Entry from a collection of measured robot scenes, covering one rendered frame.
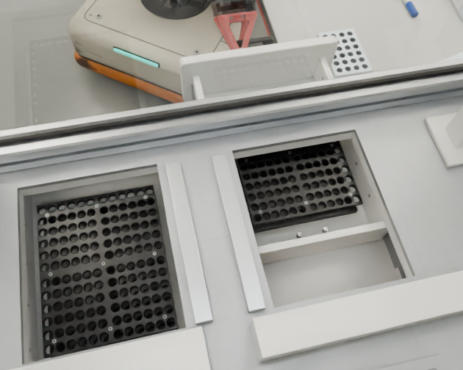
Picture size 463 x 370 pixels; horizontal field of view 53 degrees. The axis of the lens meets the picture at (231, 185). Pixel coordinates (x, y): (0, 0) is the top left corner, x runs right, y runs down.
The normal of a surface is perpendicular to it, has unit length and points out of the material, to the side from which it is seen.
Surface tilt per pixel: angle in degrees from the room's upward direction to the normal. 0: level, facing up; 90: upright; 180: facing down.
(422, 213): 0
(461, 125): 90
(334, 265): 0
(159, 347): 0
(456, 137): 90
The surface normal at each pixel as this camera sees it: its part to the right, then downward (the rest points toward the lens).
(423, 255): 0.04, -0.45
